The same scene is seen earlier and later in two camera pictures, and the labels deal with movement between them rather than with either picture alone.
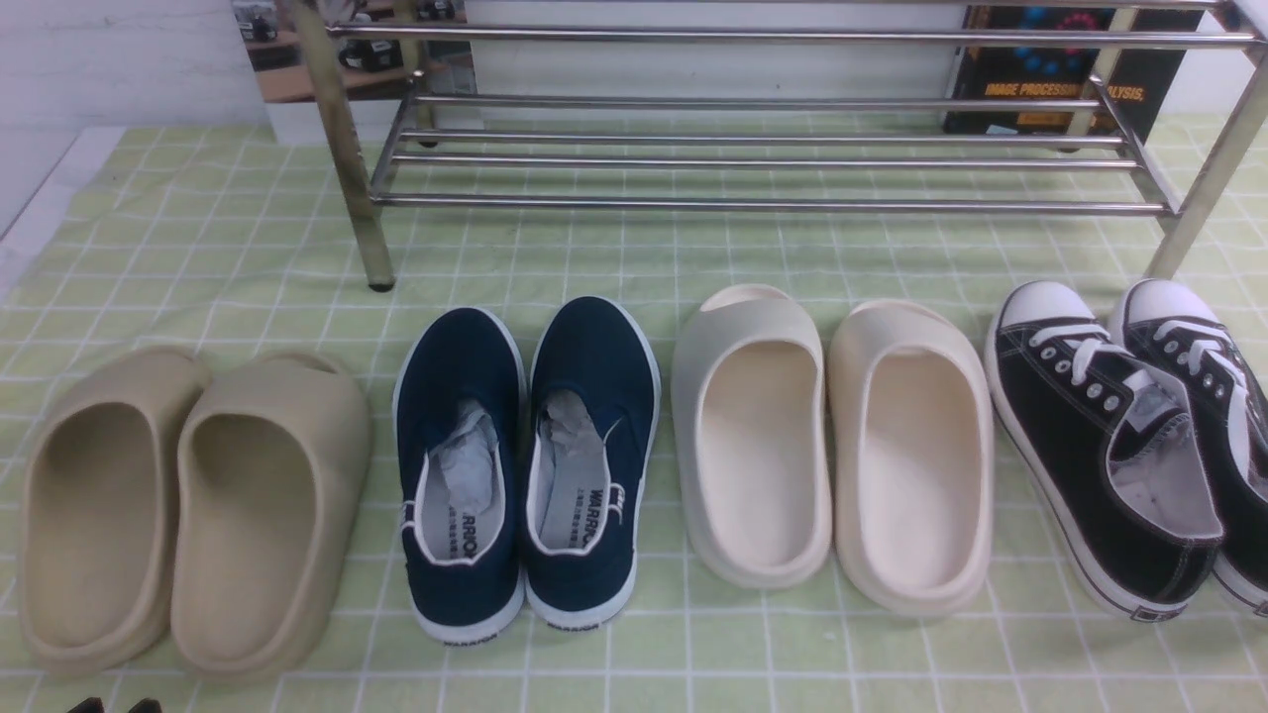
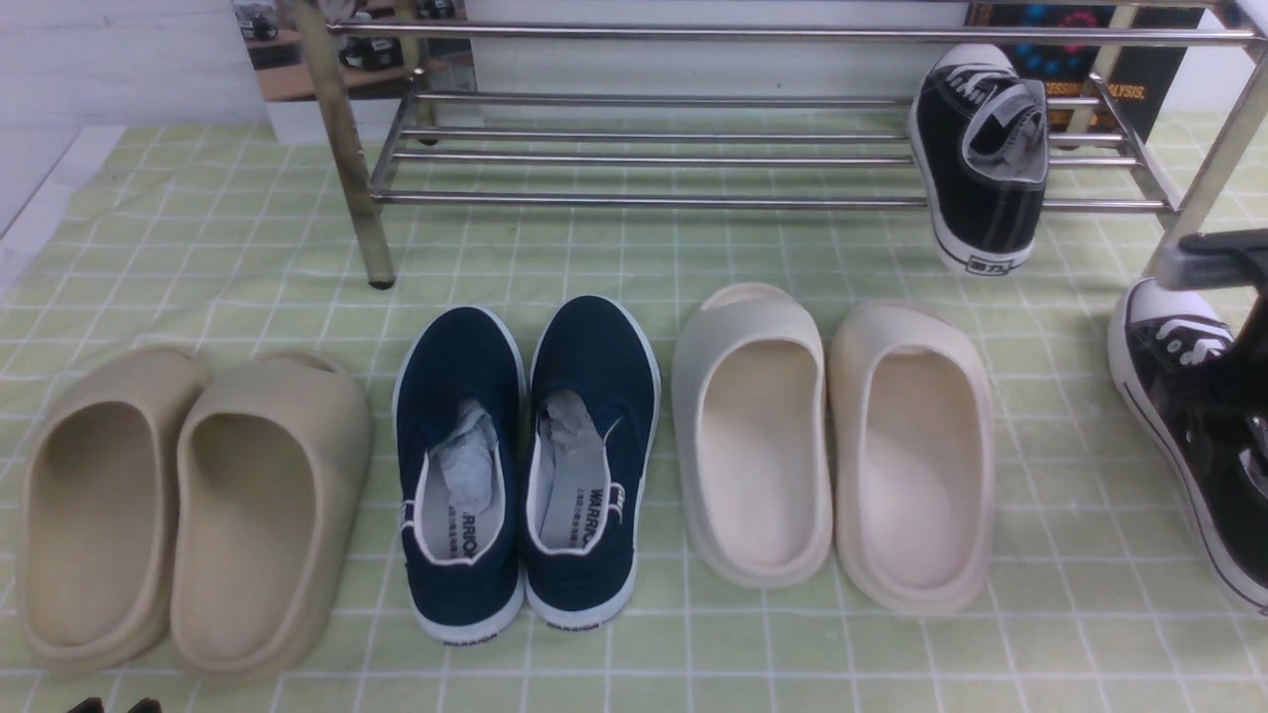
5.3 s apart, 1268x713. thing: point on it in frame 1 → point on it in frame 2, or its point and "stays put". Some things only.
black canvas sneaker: x=1220 y=396 stays put
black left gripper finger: x=88 y=705 stays put
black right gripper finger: x=147 y=705 stays put
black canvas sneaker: x=1111 y=466 → x=979 y=132
